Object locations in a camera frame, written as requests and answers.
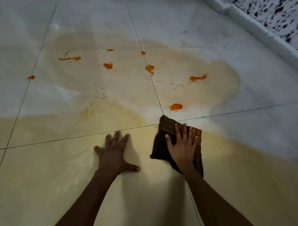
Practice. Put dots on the person's right hand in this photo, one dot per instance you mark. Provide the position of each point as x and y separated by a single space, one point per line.
184 154

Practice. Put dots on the person's left hand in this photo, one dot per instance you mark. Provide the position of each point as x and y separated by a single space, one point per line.
111 159

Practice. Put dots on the person's left thumb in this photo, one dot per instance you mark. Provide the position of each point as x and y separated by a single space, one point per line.
133 168

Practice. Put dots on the person's left little finger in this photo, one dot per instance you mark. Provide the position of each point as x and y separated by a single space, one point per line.
98 150

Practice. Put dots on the person's left middle finger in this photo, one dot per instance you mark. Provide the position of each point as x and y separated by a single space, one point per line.
116 139

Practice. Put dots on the person's right thumb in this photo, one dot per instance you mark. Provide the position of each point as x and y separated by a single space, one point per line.
169 143

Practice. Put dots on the person's right middle finger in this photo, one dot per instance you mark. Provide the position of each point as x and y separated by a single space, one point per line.
185 134

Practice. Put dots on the person's right little finger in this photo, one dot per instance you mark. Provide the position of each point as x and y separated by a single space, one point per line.
195 141

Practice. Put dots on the dark brown checked cloth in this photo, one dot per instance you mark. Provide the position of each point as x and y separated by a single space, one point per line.
160 144

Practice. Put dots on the person's right forearm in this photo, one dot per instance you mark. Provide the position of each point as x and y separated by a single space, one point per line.
209 202

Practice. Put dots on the person's left forearm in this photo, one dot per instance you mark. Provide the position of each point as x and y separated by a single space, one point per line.
89 200

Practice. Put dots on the scattered orange food blobs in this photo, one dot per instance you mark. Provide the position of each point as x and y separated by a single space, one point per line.
176 106

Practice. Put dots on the brownish liquid spill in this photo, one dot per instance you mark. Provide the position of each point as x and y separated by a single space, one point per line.
130 93

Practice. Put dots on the white raised ledge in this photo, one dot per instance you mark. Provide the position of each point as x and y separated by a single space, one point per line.
256 29

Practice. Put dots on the black speckled white surface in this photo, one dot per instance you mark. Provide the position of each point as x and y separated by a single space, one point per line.
278 16

